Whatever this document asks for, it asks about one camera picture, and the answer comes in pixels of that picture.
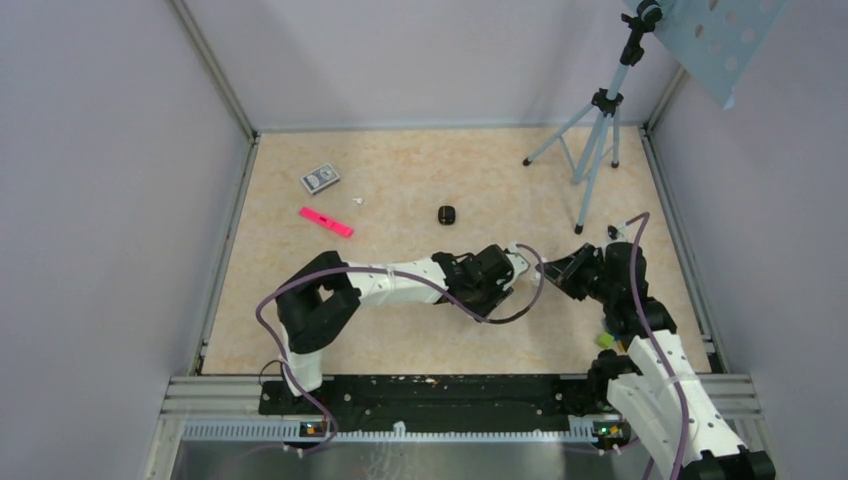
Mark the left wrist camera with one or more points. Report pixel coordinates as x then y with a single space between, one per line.
520 264

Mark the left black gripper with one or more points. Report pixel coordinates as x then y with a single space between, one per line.
498 287

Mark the green cube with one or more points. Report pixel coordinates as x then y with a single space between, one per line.
605 340

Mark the pink marker strip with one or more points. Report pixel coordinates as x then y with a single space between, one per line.
326 222

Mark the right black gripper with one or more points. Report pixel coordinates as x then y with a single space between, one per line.
565 271

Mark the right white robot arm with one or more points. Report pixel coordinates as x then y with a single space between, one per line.
652 384

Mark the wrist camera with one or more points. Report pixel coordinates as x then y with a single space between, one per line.
520 264
617 233

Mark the perforated blue metal plate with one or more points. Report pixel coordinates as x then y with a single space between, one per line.
713 40

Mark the white comb cable duct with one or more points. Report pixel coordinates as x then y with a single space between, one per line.
290 431

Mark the grey card box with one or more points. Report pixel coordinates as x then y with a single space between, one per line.
320 179

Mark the black round charging case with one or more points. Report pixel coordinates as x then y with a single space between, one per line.
446 215

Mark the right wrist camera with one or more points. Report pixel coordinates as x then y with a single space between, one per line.
617 233

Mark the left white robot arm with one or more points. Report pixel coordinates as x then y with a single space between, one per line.
316 304

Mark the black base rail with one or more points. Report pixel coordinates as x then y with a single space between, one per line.
443 403

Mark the grey tripod stand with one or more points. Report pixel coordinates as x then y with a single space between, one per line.
604 136

